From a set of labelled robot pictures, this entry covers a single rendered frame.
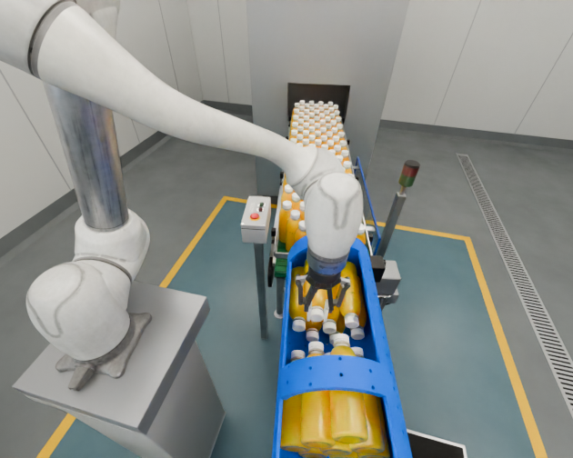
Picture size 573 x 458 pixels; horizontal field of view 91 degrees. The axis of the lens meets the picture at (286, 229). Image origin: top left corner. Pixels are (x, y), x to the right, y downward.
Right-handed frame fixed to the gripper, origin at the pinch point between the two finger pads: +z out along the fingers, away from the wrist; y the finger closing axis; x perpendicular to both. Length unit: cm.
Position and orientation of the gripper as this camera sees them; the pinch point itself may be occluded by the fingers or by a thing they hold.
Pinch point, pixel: (317, 311)
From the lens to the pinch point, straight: 80.2
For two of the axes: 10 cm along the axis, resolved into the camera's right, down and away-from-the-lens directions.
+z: -0.2, 7.4, 6.7
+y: 10.0, 0.5, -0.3
